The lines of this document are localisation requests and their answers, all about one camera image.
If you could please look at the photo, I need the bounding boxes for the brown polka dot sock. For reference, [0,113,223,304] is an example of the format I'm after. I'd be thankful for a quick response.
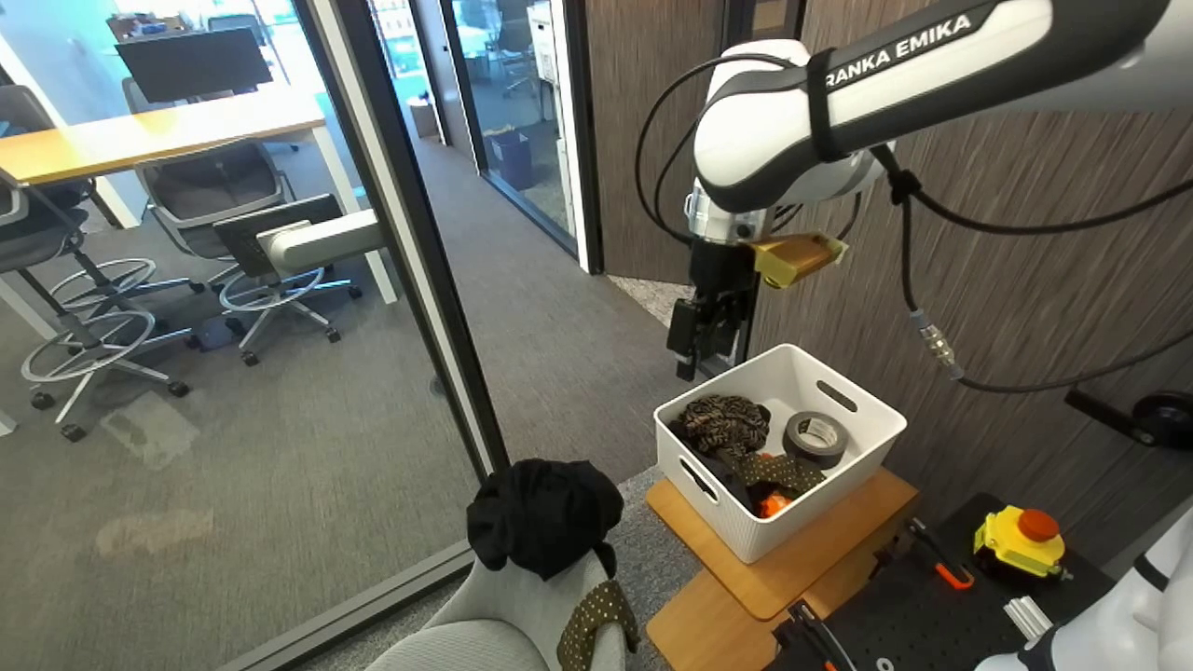
[738,449,829,505]
[556,579,644,671]

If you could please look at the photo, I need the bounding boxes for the black garment on chair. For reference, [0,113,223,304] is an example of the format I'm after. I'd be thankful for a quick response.
[464,458,625,586]

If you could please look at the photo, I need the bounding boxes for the silver aluminium bracket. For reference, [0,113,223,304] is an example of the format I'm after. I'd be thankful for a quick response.
[1003,594,1058,646]

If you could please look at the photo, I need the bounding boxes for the black camera cable loop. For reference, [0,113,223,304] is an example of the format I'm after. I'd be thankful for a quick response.
[629,48,823,255]

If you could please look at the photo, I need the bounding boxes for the black glass wall frame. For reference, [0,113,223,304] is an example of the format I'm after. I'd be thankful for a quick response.
[290,0,514,481]

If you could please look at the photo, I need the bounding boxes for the wood-coloured wrist camera box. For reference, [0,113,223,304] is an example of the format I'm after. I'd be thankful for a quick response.
[753,230,855,296]

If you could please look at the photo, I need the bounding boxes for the wooden office table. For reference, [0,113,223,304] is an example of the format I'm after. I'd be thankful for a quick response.
[0,87,403,311]

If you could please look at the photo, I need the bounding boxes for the leopard print cloth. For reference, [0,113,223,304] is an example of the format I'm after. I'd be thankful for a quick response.
[668,393,774,481]

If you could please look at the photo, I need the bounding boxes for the grey office chair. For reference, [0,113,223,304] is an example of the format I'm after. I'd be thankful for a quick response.
[0,81,202,444]
[123,74,387,367]

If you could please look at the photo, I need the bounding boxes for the white plastic storage box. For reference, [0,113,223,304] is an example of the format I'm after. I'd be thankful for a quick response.
[649,341,910,566]

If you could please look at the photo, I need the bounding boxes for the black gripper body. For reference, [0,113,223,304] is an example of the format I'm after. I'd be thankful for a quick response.
[681,235,760,332]

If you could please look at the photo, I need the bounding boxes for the black perforated mounting board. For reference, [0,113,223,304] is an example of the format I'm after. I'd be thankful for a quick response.
[774,491,1124,671]

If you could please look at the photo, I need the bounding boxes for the black round device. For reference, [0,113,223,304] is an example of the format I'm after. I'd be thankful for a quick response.
[1062,384,1193,453]

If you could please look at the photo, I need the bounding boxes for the grey duct tape roll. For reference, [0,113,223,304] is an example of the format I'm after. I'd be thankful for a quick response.
[778,405,855,471]

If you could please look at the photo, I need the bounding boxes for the black computer monitor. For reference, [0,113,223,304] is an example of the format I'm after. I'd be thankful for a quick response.
[113,28,276,103]

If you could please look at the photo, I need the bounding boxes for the black cable with metal connector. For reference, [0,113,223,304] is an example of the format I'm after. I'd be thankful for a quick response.
[869,144,1193,398]

